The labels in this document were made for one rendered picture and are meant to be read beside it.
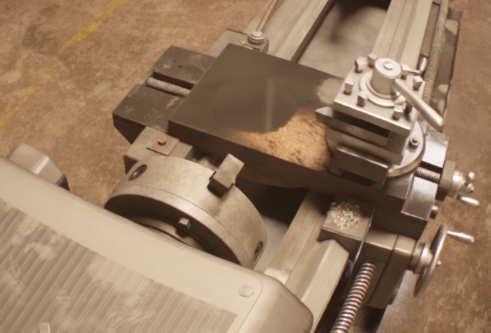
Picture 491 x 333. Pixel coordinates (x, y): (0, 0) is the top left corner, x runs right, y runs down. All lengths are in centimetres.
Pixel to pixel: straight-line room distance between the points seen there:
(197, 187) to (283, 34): 100
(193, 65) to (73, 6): 210
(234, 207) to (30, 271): 37
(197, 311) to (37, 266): 19
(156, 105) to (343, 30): 81
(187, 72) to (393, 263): 72
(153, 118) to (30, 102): 157
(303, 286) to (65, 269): 67
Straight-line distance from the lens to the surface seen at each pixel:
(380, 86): 117
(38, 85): 308
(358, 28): 213
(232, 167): 89
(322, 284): 124
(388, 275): 146
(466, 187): 145
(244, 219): 91
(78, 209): 71
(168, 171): 91
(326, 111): 120
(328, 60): 194
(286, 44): 176
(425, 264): 149
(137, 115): 150
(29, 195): 74
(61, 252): 68
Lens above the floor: 188
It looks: 44 degrees down
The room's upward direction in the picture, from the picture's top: 2 degrees clockwise
